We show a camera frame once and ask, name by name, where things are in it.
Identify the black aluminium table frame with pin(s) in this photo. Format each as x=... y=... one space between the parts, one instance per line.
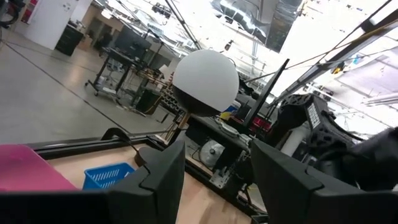
x=77 y=145

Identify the black waste bin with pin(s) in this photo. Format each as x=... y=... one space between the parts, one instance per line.
x=148 y=101

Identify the blue plastic basket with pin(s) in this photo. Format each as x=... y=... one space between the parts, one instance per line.
x=102 y=175

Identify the white globe lamp black base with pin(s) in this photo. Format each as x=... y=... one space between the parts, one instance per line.
x=205 y=81

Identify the black storage cabinet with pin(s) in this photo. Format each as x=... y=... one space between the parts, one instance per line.
x=69 y=40

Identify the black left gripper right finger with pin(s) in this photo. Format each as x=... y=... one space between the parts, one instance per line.
x=283 y=186

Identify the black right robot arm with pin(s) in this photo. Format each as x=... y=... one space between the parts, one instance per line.
x=320 y=130

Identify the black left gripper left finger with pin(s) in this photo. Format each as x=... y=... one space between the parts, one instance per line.
x=152 y=193

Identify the pink translucent plastic bin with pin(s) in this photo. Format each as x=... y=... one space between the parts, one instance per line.
x=28 y=168

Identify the black workstation cart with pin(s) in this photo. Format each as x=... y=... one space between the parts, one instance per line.
x=130 y=46

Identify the black side table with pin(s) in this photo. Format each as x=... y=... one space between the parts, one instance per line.
x=217 y=127

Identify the black slanted pole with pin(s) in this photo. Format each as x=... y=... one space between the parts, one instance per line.
x=264 y=93

